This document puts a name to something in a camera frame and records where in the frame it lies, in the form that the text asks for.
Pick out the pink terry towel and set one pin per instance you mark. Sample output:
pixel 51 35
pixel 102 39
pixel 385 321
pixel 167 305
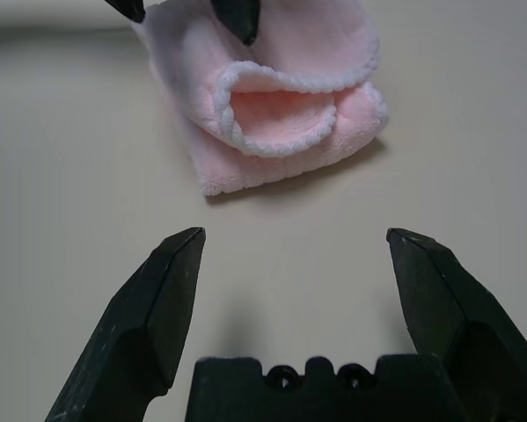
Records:
pixel 267 110

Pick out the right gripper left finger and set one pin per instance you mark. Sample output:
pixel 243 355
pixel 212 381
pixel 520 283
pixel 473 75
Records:
pixel 144 316

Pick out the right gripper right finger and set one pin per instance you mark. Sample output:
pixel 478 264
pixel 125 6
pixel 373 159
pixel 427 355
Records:
pixel 461 316

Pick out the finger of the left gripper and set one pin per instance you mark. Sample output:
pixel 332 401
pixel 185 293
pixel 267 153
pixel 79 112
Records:
pixel 241 17
pixel 131 8

